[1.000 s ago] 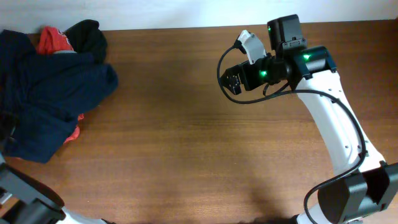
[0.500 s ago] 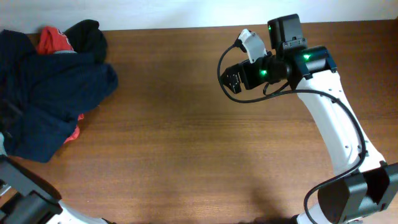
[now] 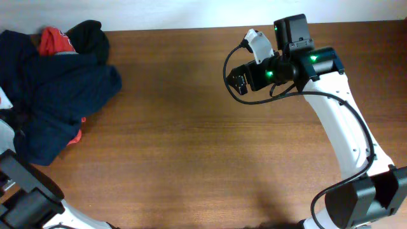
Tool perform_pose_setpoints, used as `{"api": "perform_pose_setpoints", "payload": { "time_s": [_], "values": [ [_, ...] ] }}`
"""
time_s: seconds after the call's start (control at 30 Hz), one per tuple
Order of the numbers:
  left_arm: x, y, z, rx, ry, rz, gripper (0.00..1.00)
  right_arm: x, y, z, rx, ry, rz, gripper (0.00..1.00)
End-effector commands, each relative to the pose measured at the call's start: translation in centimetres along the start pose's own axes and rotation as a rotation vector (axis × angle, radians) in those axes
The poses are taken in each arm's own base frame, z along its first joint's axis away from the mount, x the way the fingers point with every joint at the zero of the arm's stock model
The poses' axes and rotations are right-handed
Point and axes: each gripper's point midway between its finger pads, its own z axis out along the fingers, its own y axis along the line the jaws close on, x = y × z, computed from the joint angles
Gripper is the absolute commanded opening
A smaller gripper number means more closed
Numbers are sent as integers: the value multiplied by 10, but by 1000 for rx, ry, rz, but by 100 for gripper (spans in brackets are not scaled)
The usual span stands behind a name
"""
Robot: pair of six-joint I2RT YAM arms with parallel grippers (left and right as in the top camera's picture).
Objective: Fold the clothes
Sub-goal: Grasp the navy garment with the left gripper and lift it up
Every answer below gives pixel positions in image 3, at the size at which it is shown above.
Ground navy blue shorts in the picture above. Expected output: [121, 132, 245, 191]
[1, 30, 122, 166]

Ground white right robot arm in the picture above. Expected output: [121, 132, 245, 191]
[223, 14, 406, 229]

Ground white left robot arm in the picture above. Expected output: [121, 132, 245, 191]
[1, 120, 114, 229]

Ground black garment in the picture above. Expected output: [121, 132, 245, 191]
[66, 20, 110, 64]

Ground red printed t-shirt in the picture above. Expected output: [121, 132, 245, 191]
[38, 27, 76, 56]

